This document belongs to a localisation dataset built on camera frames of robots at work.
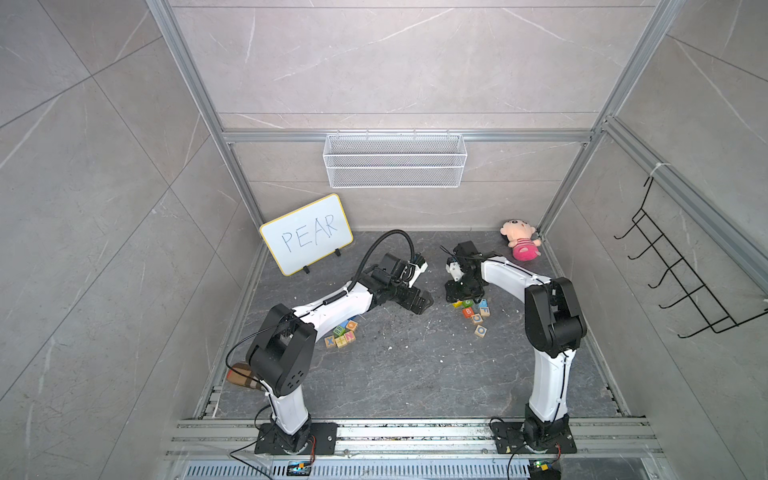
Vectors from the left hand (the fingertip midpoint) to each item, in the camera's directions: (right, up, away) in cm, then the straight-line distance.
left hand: (425, 290), depth 87 cm
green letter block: (-26, -13, +3) cm, 29 cm away
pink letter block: (-23, -15, +3) cm, 27 cm away
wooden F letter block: (+20, -8, +9) cm, 24 cm away
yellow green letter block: (-25, -16, +2) cm, 30 cm away
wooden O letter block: (+18, -13, +5) cm, 23 cm away
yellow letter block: (+12, -6, +10) cm, 17 cm away
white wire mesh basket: (-9, +43, +13) cm, 46 cm away
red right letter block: (+15, -8, +8) cm, 19 cm away
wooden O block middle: (+18, -10, +8) cm, 22 cm away
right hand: (+13, -3, +12) cm, 18 cm away
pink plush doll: (+39, +17, +24) cm, 49 cm away
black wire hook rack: (+57, -2, -27) cm, 63 cm away
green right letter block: (+15, -5, +9) cm, 19 cm away
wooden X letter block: (-29, -16, +3) cm, 33 cm away
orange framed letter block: (-22, -12, +6) cm, 26 cm away
